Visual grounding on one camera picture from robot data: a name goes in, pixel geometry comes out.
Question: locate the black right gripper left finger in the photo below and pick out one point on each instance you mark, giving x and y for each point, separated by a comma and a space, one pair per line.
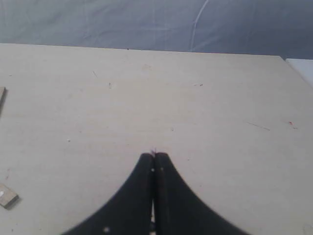
128, 212

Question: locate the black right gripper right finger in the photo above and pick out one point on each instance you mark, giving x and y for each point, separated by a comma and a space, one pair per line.
179, 211

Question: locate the wood block with holes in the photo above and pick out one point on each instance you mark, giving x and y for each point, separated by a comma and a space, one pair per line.
7, 196

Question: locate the wooden piece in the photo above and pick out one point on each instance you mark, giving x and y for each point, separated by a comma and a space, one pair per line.
3, 93

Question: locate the white side table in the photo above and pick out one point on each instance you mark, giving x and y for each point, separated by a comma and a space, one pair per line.
304, 67

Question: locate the grey backdrop cloth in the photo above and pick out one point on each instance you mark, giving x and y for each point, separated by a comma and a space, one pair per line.
265, 27

